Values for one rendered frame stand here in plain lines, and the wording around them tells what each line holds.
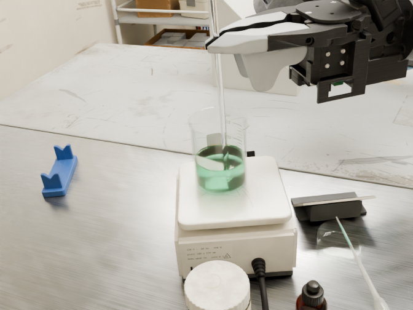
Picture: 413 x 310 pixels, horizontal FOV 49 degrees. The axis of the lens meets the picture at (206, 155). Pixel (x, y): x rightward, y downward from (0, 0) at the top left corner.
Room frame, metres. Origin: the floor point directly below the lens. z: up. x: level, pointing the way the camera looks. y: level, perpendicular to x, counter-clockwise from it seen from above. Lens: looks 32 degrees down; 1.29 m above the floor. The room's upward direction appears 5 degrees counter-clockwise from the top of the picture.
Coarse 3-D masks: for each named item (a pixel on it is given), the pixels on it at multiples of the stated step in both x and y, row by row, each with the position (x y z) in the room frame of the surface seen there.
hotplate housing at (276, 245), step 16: (176, 176) 0.47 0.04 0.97; (176, 192) 0.44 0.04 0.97; (176, 208) 0.41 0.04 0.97; (176, 224) 0.38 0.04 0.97; (272, 224) 0.36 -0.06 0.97; (288, 224) 0.36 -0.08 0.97; (176, 240) 0.35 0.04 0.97; (192, 240) 0.35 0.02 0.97; (208, 240) 0.35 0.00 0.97; (224, 240) 0.35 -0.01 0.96; (240, 240) 0.35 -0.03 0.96; (256, 240) 0.35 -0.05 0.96; (272, 240) 0.35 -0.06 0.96; (288, 240) 0.35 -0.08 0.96; (176, 256) 0.35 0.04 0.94; (192, 256) 0.35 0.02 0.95; (208, 256) 0.35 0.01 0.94; (224, 256) 0.35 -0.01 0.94; (240, 256) 0.35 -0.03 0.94; (256, 256) 0.35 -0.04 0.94; (272, 256) 0.35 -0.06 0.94; (288, 256) 0.35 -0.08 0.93; (256, 272) 0.33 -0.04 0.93; (272, 272) 0.35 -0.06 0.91; (288, 272) 0.35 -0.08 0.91
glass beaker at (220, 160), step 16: (208, 112) 0.45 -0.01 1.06; (240, 112) 0.44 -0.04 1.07; (192, 128) 0.43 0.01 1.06; (208, 128) 0.45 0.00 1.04; (240, 128) 0.44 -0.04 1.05; (192, 144) 0.41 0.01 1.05; (208, 144) 0.40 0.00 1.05; (224, 144) 0.39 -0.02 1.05; (240, 144) 0.40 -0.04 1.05; (208, 160) 0.40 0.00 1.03; (224, 160) 0.39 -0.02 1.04; (240, 160) 0.40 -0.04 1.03; (208, 176) 0.40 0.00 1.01; (224, 176) 0.39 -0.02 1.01; (240, 176) 0.40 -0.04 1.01; (208, 192) 0.40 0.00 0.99; (224, 192) 0.39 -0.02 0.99
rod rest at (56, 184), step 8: (56, 152) 0.63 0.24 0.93; (64, 152) 0.63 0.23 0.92; (72, 152) 0.63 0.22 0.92; (56, 160) 0.63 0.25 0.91; (64, 160) 0.63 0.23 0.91; (72, 160) 0.62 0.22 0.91; (56, 168) 0.60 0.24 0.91; (64, 168) 0.60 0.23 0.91; (72, 168) 0.60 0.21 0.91; (48, 176) 0.55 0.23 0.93; (56, 176) 0.55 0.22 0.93; (64, 176) 0.58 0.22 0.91; (72, 176) 0.59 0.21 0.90; (48, 184) 0.55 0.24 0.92; (56, 184) 0.55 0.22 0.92; (64, 184) 0.56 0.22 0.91; (48, 192) 0.54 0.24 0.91; (56, 192) 0.54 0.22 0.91; (64, 192) 0.54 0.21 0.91
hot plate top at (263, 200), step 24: (192, 168) 0.45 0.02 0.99; (264, 168) 0.44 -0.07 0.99; (192, 192) 0.41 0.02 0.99; (240, 192) 0.40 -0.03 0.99; (264, 192) 0.40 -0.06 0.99; (192, 216) 0.36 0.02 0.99; (216, 216) 0.36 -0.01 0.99; (240, 216) 0.36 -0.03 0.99; (264, 216) 0.36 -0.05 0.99; (288, 216) 0.35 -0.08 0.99
